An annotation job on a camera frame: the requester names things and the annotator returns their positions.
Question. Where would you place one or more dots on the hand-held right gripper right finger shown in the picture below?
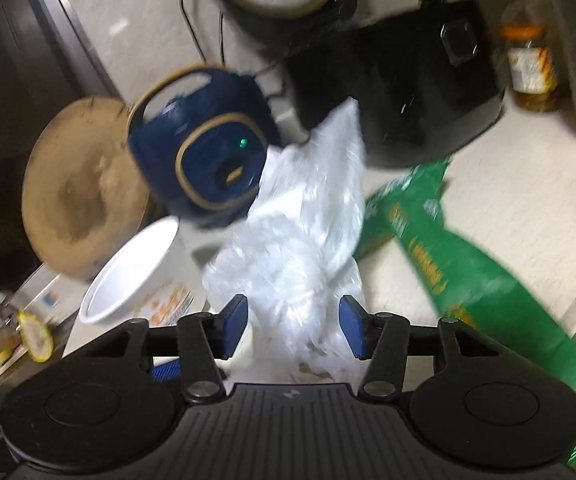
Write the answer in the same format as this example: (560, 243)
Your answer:
(354, 327)

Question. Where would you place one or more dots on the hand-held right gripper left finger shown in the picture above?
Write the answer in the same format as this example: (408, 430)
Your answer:
(233, 327)

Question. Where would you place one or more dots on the white plastic bag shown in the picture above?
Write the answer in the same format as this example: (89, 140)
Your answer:
(298, 240)

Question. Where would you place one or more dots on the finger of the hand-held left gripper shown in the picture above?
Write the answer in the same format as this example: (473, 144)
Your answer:
(167, 371)

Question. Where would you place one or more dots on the white plastic bowl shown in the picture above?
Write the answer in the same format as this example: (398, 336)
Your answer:
(127, 270)

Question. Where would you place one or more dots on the black air fryer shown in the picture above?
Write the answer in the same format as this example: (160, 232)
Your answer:
(408, 100)

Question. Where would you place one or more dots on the glass jar orange lid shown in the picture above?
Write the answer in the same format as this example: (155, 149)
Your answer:
(530, 70)

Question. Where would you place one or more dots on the small blue rice cooker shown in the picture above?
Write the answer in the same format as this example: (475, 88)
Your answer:
(167, 160)

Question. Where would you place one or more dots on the colourful printed boxes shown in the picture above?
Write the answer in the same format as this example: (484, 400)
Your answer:
(2, 340)

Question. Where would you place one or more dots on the round wooden cutting board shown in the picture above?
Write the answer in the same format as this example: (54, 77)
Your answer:
(77, 185)

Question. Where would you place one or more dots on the yellow rimmed round sponge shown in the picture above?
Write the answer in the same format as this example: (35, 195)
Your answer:
(35, 337)

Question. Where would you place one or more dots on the dark grey appliance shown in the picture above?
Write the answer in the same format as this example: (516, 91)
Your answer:
(7, 85)

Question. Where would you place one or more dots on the green snack packet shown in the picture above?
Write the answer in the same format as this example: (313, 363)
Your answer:
(468, 280)

